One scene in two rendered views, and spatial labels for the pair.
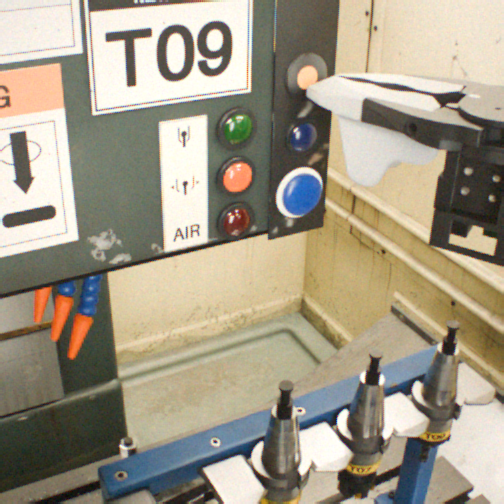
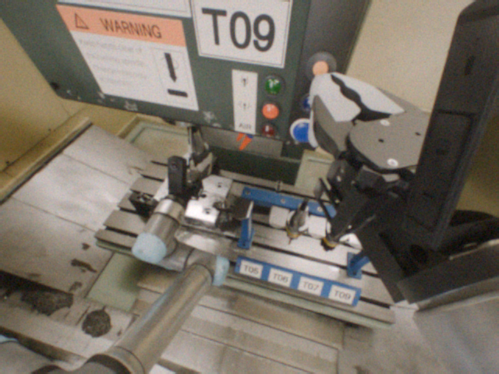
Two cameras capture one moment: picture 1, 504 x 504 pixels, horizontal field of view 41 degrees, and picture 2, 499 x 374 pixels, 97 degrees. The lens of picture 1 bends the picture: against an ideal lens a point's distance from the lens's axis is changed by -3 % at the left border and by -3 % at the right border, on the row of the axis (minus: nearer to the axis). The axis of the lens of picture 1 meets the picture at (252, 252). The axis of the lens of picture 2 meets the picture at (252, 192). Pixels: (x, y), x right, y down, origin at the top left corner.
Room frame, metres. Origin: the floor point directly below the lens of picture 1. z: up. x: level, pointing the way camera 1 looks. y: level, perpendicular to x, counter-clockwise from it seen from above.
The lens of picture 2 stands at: (0.20, -0.15, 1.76)
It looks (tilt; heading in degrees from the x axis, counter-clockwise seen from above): 54 degrees down; 42
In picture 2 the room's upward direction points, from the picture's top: 2 degrees clockwise
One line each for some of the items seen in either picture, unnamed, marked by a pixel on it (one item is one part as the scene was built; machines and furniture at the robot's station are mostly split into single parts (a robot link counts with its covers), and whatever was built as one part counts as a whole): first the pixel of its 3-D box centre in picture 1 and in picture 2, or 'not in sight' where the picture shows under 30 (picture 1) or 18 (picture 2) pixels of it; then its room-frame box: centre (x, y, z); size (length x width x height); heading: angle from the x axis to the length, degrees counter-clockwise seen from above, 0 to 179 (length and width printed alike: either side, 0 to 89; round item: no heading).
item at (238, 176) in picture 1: (237, 176); (270, 111); (0.40, 0.01, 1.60); 0.02 x 0.01 x 0.02; 119
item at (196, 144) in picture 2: not in sight; (196, 139); (0.46, 0.33, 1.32); 0.04 x 0.04 x 0.07
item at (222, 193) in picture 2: not in sight; (193, 195); (0.44, 0.42, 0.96); 0.29 x 0.23 x 0.05; 119
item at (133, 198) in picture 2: not in sight; (146, 203); (0.27, 0.52, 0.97); 0.13 x 0.03 x 0.15; 119
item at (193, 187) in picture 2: not in sight; (184, 191); (0.35, 0.27, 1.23); 0.12 x 0.08 x 0.09; 29
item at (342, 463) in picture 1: (323, 448); (316, 227); (0.54, -0.08, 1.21); 0.07 x 0.05 x 0.01; 29
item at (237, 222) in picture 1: (236, 221); (268, 131); (0.40, 0.01, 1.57); 0.02 x 0.01 x 0.02; 119
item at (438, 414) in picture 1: (436, 400); not in sight; (0.62, -0.23, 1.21); 0.06 x 0.06 x 0.03
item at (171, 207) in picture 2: not in sight; (171, 212); (0.28, 0.22, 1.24); 0.08 x 0.05 x 0.08; 119
